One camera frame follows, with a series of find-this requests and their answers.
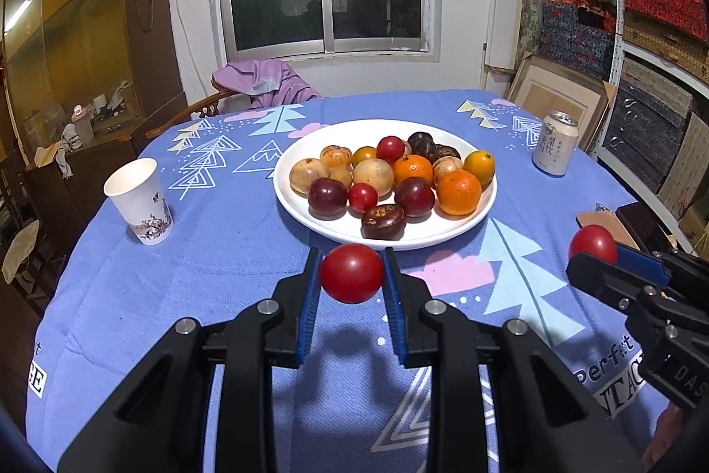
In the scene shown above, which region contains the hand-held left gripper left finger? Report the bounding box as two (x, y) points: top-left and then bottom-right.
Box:
(57, 247), (323, 473)

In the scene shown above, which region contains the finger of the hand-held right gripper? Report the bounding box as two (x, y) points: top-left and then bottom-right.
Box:
(566, 253), (649, 313)
(615, 245), (709, 285)

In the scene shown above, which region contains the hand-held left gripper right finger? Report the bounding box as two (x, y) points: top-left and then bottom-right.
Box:
(381, 247), (643, 473)

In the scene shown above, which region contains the red cherry tomato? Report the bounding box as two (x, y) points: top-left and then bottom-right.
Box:
(319, 243), (384, 305)
(347, 182), (380, 213)
(569, 225), (618, 264)
(376, 135), (405, 162)

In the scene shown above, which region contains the white oval plate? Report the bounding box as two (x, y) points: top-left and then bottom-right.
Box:
(273, 119), (498, 252)

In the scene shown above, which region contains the tan passion fruit grey blotch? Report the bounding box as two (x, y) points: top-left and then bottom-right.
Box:
(289, 157), (331, 197)

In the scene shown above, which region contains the large orange mandarin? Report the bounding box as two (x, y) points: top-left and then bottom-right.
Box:
(436, 168), (483, 217)

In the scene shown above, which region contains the large tan passion fruit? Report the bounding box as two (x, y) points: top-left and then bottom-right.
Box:
(352, 158), (396, 198)

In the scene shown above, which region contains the small orange mandarin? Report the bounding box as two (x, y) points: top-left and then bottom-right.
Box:
(393, 154), (434, 187)

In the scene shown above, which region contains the tan striped round fruit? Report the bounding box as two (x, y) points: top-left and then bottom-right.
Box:
(320, 145), (354, 169)
(432, 155), (464, 186)

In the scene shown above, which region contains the person's right forearm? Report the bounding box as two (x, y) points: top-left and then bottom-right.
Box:
(643, 402), (690, 473)

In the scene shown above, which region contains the black smartphone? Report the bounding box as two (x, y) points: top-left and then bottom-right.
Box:
(615, 203), (677, 252)

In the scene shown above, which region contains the blue printed tablecloth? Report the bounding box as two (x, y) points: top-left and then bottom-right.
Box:
(25, 89), (693, 473)

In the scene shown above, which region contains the white beverage can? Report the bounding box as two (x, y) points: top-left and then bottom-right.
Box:
(532, 111), (580, 177)

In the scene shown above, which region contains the white paper cup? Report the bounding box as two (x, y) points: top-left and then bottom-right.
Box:
(103, 158), (174, 246)

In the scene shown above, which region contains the white metal shelf rack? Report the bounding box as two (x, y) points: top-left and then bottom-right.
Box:
(587, 0), (709, 252)

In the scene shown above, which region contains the purple cloth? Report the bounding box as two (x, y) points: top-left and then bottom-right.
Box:
(212, 59), (322, 111)

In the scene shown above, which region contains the stack of patterned boxes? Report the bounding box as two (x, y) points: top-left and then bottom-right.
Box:
(532, 0), (709, 241)

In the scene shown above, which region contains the mottled green panel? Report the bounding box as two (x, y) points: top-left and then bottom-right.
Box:
(521, 0), (546, 58)

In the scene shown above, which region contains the white leaning board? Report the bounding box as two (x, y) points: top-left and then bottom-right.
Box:
(483, 0), (524, 72)

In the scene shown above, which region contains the crumpled white cloth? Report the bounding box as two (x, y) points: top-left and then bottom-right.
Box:
(36, 124), (84, 180)

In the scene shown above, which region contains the pale hand fan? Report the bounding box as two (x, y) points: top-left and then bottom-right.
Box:
(1, 219), (41, 284)

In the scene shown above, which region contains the dark wooden chair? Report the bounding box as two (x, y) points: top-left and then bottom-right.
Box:
(0, 152), (56, 313)

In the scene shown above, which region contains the wooden glass cabinet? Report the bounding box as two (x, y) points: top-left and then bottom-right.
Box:
(0, 0), (186, 186)

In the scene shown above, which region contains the beige picture frame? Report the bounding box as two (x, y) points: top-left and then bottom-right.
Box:
(506, 52), (616, 152)

